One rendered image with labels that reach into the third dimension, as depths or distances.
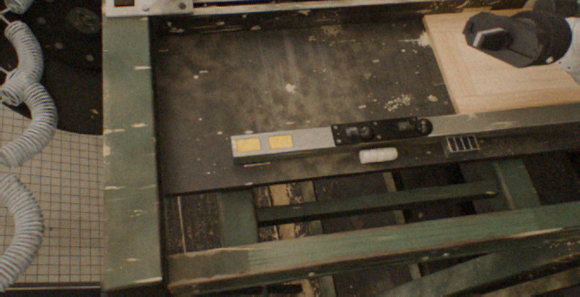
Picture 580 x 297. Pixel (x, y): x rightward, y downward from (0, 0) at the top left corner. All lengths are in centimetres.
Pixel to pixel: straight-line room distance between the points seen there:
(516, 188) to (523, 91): 24
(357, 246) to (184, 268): 33
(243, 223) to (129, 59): 42
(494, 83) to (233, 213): 71
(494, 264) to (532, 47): 101
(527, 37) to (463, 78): 53
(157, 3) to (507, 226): 89
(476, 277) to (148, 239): 111
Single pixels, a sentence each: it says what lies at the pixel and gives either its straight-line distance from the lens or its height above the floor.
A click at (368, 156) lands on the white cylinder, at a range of 114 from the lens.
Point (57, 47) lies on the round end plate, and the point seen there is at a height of 193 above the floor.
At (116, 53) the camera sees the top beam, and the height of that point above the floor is 194.
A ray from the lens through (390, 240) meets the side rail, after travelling 106.
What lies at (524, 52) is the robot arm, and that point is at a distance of 84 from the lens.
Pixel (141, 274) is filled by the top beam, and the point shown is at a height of 191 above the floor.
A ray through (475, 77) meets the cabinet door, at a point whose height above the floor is 118.
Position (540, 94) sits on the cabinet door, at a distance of 141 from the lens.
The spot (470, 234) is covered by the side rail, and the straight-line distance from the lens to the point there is 112.
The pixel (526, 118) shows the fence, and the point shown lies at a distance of 132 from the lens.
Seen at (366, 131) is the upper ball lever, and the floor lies 156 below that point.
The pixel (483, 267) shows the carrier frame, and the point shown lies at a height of 79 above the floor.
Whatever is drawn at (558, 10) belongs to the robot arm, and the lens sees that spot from 98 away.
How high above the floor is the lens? 227
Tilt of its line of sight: 36 degrees down
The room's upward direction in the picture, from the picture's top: 79 degrees counter-clockwise
